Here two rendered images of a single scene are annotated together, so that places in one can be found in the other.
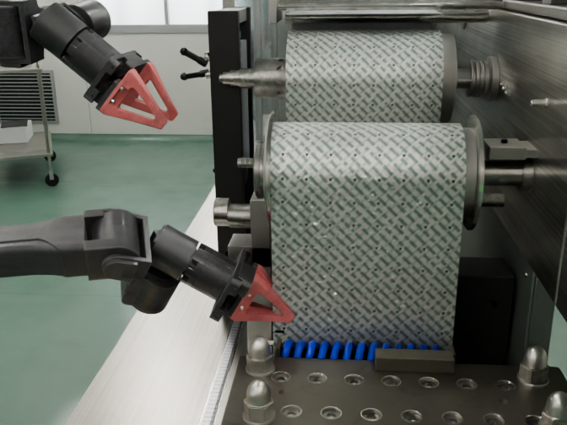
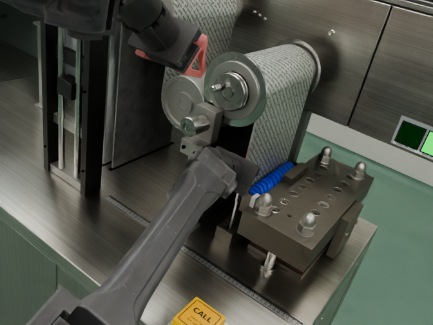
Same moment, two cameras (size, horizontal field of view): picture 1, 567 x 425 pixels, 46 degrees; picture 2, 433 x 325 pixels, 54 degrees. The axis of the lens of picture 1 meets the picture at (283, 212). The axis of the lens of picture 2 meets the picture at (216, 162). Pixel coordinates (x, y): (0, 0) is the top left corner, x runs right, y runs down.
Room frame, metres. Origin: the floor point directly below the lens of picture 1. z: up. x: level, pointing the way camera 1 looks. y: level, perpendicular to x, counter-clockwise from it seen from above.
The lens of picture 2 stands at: (0.53, 0.74, 1.54)
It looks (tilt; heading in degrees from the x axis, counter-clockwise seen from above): 30 degrees down; 295
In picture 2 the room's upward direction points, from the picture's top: 12 degrees clockwise
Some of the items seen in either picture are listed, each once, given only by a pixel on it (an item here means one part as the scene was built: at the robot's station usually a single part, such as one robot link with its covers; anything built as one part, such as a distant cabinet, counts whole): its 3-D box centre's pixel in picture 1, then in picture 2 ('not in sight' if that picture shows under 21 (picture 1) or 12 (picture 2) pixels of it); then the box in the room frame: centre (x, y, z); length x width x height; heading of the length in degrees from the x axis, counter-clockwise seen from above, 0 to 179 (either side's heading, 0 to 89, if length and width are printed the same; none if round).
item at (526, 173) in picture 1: (500, 173); not in sight; (0.83, -0.28, 1.25); 0.07 x 0.04 x 0.04; 85
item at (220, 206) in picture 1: (222, 212); (191, 126); (0.90, 0.09, 1.18); 0.04 x 0.02 x 0.04; 175
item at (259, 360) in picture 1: (259, 352); (264, 202); (0.73, 0.03, 1.05); 0.04 x 0.04 x 0.04
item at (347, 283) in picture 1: (363, 293); (271, 148); (0.79, -0.10, 1.10); 0.23 x 0.01 x 0.18; 85
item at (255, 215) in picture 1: (251, 293); (192, 173); (0.90, 0.05, 1.05); 0.06 x 0.05 x 0.31; 85
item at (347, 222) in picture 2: not in sight; (346, 229); (0.57, -0.14, 0.96); 0.10 x 0.03 x 0.11; 85
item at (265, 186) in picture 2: (364, 355); (272, 180); (0.76, -0.10, 1.03); 0.21 x 0.04 x 0.03; 85
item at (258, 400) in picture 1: (258, 398); (307, 222); (0.63, 0.03, 1.05); 0.04 x 0.04 x 0.04
